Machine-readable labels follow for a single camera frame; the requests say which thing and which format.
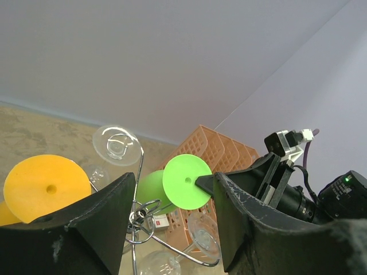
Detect green plastic goblet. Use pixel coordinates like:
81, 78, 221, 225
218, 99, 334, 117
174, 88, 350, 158
136, 154, 212, 215

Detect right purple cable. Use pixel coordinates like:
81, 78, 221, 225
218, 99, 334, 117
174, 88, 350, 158
302, 128, 321, 167

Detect orange plastic goblet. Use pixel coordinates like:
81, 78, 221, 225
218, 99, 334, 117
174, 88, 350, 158
1, 154, 92, 226

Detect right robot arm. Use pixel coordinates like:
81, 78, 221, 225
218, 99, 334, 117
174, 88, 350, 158
226, 152, 366, 225

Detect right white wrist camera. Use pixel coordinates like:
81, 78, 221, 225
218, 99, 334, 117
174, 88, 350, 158
264, 129, 319, 168

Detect orange desk file organizer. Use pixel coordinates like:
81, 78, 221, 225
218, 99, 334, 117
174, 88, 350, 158
157, 125, 259, 246

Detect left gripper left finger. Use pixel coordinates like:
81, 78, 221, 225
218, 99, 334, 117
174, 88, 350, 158
1, 172, 135, 274

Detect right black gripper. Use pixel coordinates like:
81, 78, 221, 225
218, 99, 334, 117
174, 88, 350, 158
195, 153, 294, 206

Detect chrome wine glass rack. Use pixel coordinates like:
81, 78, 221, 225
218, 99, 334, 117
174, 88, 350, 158
90, 147, 221, 275

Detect white red small box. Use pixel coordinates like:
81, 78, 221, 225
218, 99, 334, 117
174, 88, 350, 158
147, 214, 170, 231

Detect clear wine glass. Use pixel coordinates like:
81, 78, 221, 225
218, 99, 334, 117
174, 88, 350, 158
84, 125, 144, 192
137, 212, 221, 274

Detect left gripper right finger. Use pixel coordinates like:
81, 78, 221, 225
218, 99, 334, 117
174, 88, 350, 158
213, 172, 366, 274

